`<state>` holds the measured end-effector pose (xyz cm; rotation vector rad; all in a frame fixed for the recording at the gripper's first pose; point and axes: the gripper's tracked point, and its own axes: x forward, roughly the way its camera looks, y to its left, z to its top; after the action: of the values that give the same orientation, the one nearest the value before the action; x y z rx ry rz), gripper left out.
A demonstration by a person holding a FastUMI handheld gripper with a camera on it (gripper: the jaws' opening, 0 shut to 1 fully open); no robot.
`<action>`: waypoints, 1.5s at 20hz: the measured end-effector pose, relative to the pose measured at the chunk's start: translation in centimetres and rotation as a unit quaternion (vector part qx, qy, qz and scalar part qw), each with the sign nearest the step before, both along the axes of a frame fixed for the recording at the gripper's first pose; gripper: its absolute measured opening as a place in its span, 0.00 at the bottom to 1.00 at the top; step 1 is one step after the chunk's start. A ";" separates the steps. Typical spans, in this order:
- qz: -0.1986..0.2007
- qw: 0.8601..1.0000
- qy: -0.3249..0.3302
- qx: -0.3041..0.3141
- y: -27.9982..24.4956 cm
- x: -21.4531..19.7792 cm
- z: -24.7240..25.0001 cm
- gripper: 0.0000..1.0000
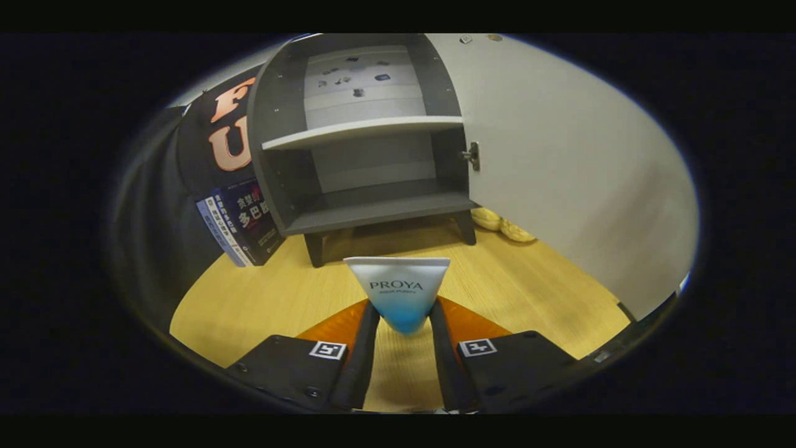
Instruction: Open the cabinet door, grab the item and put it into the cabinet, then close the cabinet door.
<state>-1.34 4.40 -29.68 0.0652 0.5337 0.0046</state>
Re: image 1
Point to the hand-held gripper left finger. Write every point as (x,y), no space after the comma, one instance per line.
(360,361)

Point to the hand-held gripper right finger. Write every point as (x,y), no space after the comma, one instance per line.
(444,367)

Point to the white and blue cosmetic tube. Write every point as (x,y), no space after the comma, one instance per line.
(398,292)

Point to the white cabinet door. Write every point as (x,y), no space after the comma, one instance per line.
(559,155)

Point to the yellow plush toy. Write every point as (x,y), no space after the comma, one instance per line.
(516,231)

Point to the dark blue book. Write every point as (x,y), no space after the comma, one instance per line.
(255,218)

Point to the grey cabinet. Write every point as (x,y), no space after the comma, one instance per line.
(286,186)

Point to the blue and white book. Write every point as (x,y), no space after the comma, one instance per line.
(214,230)

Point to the metal door hinge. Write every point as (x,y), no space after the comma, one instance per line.
(472,155)

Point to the black backdrop cloth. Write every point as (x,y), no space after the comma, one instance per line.
(155,218)

